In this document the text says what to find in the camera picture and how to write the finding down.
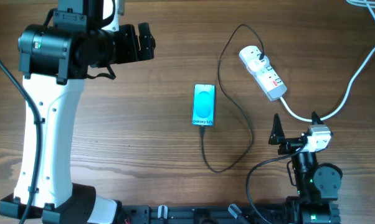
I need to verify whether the blue screen Galaxy smartphone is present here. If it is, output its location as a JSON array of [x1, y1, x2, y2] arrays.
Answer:
[[192, 84, 216, 126]]

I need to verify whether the white USB charger plug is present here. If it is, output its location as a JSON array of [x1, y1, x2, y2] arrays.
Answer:
[[239, 45, 270, 75]]

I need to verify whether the white power strip cord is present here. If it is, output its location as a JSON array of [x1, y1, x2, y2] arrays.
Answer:
[[279, 0, 375, 123]]

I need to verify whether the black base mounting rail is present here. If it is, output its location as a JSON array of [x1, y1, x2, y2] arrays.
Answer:
[[116, 205, 288, 224]]

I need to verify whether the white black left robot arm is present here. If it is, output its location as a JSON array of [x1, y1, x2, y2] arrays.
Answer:
[[0, 1, 156, 223]]

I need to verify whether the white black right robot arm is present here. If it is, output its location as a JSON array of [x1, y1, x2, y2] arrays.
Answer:
[[268, 112, 343, 223]]

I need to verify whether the white power extension strip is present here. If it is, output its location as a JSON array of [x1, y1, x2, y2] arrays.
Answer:
[[254, 65, 287, 101]]

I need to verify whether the black USB charging cable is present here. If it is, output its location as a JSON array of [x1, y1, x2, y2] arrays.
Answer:
[[199, 24, 267, 174]]

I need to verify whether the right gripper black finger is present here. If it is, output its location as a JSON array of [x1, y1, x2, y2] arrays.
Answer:
[[268, 113, 285, 145], [311, 111, 324, 125]]

